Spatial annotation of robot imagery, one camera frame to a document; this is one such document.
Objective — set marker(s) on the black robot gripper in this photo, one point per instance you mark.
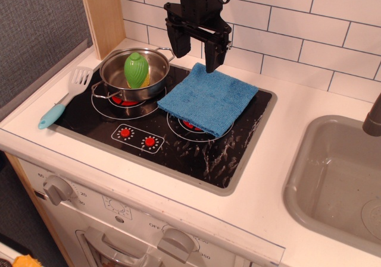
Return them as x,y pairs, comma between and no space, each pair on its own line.
199,19

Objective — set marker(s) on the green yellow toy corn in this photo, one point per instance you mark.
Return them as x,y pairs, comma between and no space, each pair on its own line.
136,71

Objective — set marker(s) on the blue knitted cloth napkin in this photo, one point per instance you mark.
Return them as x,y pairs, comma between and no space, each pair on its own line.
209,101

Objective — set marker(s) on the stainless steel pot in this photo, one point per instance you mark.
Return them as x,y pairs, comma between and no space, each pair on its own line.
113,81

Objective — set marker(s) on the black toy stovetop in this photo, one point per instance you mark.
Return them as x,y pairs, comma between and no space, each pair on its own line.
182,151

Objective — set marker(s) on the right red stove knob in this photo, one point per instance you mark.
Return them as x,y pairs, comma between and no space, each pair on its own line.
149,142

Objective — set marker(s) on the red stove knob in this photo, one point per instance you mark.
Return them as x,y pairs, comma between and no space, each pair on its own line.
125,133
149,142

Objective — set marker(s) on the left red stove knob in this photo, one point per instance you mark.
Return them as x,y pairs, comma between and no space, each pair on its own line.
125,133

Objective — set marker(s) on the grey faucet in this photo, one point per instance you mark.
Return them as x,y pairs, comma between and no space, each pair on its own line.
372,122

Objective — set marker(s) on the grey plastic sink basin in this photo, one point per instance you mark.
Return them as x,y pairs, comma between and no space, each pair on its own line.
334,184

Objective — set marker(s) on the right grey oven dial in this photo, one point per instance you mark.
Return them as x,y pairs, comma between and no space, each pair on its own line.
176,244

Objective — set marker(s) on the grey oven dial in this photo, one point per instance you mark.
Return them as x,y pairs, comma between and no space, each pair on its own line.
57,189
176,244

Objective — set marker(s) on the left grey oven dial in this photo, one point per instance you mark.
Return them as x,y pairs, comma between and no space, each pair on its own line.
57,189

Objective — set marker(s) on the orange object bottom corner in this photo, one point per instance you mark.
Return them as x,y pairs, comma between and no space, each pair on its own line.
26,261

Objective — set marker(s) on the wooden side post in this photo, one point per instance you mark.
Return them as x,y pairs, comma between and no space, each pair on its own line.
106,25

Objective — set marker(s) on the white spatula blue handle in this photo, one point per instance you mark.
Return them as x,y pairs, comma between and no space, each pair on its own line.
79,80

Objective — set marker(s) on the grey oven door handle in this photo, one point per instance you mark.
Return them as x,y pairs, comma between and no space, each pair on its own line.
105,253

